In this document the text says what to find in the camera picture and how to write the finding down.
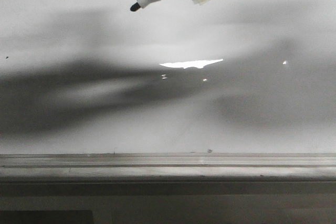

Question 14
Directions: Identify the white whiteboard surface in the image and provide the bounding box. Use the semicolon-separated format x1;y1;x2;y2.
1;0;335;154

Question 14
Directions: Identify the aluminium whiteboard frame rail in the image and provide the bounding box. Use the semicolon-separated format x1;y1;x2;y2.
1;153;335;182

